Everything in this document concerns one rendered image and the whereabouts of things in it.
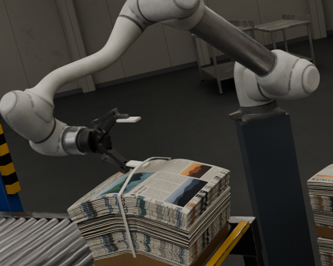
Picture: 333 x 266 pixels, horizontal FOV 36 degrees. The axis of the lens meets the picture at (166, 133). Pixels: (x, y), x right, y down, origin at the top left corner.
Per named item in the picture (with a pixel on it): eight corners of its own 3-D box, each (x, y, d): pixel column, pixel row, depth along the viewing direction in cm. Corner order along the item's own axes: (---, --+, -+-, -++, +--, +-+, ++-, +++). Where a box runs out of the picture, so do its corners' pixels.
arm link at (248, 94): (258, 96, 227) (249, 48, 222) (288, 97, 212) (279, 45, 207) (231, 106, 219) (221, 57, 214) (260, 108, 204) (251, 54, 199)
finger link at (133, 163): (125, 163, 151) (125, 165, 152) (145, 166, 148) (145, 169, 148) (130, 160, 154) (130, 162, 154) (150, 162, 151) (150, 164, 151)
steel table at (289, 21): (278, 80, 833) (268, 24, 811) (256, 68, 1008) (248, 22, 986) (318, 71, 831) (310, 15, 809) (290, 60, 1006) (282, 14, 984)
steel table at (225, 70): (219, 95, 820) (205, 31, 795) (199, 81, 1018) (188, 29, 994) (265, 85, 823) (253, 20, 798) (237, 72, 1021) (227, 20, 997)
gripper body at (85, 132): (89, 123, 160) (113, 123, 155) (95, 149, 162) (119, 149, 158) (74, 132, 154) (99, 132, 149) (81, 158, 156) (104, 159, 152)
